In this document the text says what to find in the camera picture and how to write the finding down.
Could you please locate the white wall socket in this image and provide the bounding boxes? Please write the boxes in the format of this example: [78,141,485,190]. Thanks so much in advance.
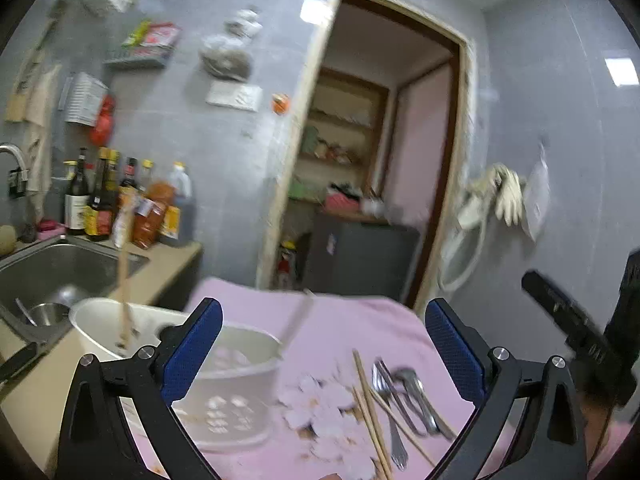
[206,82,264,112]

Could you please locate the white rubber gloves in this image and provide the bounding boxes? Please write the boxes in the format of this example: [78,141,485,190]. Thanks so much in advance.
[492,162,527,227]

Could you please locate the beige kitchen counter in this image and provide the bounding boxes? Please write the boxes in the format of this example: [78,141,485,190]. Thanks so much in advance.
[0,237,203,476]

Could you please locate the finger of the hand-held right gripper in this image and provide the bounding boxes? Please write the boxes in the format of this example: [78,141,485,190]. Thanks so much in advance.
[521,270,613,361]

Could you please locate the person's right hand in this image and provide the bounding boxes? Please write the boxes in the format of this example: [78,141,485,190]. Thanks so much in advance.
[580,397,623,466]

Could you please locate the metal faucet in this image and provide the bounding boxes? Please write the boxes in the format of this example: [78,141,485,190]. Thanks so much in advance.
[0,144,28,197]

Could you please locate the dark bottle with white label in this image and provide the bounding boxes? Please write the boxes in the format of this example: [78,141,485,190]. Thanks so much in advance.
[65,147,91,236]

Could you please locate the steel bowl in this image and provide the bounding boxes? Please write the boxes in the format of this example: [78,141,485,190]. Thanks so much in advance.
[22,302,71,328]

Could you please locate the large dark jug white top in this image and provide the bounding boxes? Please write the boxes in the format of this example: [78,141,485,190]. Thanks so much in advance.
[160,162,196,247]

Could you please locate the white seasoning packet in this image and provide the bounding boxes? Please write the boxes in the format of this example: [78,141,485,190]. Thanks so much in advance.
[112,190,135,249]

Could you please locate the metal ladle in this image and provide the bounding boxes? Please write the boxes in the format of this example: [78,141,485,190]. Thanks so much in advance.
[14,297,39,327]

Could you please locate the wooden chopstick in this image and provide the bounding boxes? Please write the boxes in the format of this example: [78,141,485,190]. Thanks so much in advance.
[277,289,316,356]
[351,386,389,480]
[369,394,437,467]
[117,195,132,348]
[352,349,394,480]

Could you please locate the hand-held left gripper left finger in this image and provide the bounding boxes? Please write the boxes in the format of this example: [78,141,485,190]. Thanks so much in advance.
[56,297,224,480]

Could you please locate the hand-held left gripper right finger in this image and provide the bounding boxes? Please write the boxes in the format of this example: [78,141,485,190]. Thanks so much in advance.
[424,297,588,480]

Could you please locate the wooden shelf unit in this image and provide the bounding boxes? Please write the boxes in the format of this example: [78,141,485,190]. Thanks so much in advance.
[289,67,390,222]

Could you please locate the green packet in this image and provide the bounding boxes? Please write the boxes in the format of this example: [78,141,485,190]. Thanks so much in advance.
[122,20,152,47]

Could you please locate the pink box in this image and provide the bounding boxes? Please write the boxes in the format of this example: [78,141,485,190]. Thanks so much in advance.
[325,187,362,214]

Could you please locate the metal spoon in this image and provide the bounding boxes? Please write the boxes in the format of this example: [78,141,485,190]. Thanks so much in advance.
[392,367,443,437]
[407,369,457,441]

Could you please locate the hanging clear plastic bags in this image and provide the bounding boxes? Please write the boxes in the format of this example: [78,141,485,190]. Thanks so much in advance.
[199,7,264,82]

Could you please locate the white plastic bag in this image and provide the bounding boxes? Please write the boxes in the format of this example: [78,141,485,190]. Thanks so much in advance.
[520,145,552,242]

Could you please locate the grey refrigerator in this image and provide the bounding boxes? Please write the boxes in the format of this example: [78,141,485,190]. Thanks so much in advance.
[304,212,422,302]

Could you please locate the grey wall shelf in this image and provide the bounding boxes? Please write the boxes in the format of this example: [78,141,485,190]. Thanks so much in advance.
[104,45,176,70]

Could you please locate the beige hanging towel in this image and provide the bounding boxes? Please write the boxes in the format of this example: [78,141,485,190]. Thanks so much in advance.
[25,65,62,196]

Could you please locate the white hose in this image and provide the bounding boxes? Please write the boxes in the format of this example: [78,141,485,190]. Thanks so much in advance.
[439,224,489,294]

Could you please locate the dark bottle with red cap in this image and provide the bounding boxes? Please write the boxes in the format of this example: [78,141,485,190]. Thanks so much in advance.
[119,157,139,196]

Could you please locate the white plastic utensil holder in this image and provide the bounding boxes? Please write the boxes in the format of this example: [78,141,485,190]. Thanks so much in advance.
[69,297,283,453]

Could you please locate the red packet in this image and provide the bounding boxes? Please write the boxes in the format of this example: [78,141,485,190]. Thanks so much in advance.
[142,22,179,59]

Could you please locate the wooden door frame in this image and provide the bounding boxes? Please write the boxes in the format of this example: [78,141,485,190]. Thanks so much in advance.
[256,0,475,311]

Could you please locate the orange red sauce bottle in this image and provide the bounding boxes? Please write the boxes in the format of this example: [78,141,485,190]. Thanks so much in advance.
[132,182,173,250]

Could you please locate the stainless steel sink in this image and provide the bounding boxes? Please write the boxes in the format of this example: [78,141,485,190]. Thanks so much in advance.
[0,237,150,346]

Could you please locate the white ribbed wall rack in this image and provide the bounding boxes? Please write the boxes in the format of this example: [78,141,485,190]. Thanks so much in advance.
[64,72,109,127]

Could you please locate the dark soy sauce bottle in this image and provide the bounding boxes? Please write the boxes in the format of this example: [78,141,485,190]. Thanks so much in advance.
[85,147,118,242]

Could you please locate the red plastic bag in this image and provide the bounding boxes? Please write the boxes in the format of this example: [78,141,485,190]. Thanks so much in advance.
[90,95,117,147]

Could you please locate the pink floral tablecloth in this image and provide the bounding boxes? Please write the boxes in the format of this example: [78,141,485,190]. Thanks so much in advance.
[125,276,621,480]

